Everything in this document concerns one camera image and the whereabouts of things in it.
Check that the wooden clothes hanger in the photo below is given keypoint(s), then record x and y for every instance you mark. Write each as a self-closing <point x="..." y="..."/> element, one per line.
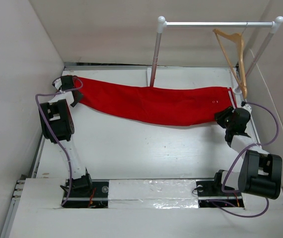
<point x="238" y="40"/>

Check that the silver tape strip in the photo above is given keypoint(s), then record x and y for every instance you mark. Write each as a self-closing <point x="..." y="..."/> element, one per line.
<point x="152" y="194"/>

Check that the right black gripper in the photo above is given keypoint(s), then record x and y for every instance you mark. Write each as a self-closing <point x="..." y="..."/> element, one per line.
<point x="220" y="115"/>

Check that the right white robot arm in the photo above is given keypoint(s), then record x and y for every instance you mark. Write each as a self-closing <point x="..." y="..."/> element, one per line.
<point x="261" y="171"/>

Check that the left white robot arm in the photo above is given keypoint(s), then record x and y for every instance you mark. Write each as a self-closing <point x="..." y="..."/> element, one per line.
<point x="58" y="127"/>

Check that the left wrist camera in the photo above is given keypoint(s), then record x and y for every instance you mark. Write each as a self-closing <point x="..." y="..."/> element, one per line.
<point x="57" y="83"/>

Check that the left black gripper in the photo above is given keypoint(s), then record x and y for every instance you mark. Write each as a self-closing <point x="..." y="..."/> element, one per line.
<point x="77" y="99"/>

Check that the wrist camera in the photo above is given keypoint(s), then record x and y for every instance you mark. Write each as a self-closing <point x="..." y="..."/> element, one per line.
<point x="57" y="83"/>
<point x="246" y="106"/>

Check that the red trousers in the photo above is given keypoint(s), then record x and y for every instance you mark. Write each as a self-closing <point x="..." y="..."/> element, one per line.
<point x="171" y="107"/>

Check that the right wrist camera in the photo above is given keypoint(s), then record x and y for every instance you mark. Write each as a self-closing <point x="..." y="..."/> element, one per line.
<point x="246" y="106"/>

